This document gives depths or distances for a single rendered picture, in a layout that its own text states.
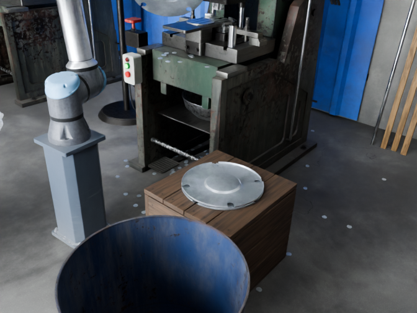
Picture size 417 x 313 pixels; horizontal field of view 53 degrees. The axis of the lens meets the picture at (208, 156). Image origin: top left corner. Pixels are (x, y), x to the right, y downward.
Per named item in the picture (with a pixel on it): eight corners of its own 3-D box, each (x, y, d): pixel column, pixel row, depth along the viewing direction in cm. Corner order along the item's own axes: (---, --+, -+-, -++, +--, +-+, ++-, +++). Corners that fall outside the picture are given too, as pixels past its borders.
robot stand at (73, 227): (80, 253, 165) (64, 153, 143) (51, 234, 175) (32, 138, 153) (115, 229, 179) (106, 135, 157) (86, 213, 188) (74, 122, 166)
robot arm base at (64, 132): (66, 150, 146) (62, 124, 141) (40, 138, 153) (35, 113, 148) (99, 135, 156) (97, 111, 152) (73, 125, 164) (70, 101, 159)
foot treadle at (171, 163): (162, 182, 192) (162, 172, 190) (147, 174, 198) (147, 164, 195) (237, 140, 232) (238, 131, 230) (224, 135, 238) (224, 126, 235)
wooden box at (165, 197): (224, 317, 140) (230, 236, 123) (147, 263, 161) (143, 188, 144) (285, 256, 167) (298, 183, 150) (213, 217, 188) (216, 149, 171)
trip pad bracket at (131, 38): (140, 72, 201) (138, 31, 192) (126, 68, 206) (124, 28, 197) (149, 70, 205) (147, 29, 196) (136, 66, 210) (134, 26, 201)
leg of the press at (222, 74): (222, 215, 190) (235, 9, 146) (203, 205, 196) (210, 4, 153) (316, 147, 253) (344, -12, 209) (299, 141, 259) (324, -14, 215)
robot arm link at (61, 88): (41, 115, 146) (35, 79, 140) (64, 102, 158) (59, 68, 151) (71, 121, 143) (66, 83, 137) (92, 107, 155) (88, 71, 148)
